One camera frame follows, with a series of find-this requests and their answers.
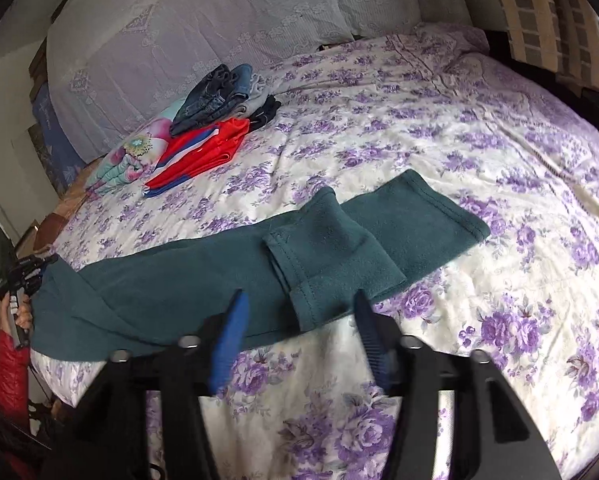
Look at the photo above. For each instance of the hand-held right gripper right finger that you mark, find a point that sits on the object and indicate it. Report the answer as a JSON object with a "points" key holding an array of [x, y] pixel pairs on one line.
{"points": [[375, 350]]}

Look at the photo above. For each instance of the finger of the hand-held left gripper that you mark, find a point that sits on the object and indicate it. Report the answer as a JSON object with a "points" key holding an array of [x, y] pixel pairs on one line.
{"points": [[43, 262]]}

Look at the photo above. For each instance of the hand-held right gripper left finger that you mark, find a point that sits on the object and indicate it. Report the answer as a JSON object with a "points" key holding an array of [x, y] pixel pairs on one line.
{"points": [[229, 345]]}

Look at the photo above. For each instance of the teal fleece pants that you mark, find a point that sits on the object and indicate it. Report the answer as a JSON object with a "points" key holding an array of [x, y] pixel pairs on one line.
{"points": [[179, 280]]}

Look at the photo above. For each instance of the person's left hand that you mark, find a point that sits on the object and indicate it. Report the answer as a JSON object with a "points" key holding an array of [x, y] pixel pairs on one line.
{"points": [[25, 316]]}

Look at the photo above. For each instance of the brown object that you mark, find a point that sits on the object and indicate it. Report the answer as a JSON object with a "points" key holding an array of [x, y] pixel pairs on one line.
{"points": [[64, 215]]}

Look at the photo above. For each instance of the blue patterned cushion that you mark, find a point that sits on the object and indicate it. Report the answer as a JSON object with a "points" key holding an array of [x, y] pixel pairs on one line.
{"points": [[54, 135]]}

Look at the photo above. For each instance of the pastel floral folded garment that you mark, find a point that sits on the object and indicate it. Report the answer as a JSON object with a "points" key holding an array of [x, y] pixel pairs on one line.
{"points": [[129, 155]]}

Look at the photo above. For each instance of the purple floral bedspread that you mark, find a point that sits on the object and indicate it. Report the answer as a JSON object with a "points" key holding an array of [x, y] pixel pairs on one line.
{"points": [[379, 160]]}

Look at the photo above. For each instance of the red garment with striped trim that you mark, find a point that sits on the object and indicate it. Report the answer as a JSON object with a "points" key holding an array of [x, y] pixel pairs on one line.
{"points": [[204, 155]]}

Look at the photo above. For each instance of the folded blue jeans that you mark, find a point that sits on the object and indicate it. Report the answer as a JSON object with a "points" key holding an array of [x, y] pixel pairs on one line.
{"points": [[209, 95]]}

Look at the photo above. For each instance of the folded dark garment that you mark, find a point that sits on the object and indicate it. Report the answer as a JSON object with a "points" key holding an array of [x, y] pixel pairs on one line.
{"points": [[267, 110]]}

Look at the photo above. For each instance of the folded grey garment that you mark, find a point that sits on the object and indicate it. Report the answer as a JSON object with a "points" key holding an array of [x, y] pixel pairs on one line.
{"points": [[257, 92]]}

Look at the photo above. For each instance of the checked curtain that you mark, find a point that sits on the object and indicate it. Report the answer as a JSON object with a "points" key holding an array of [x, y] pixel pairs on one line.
{"points": [[539, 10]]}

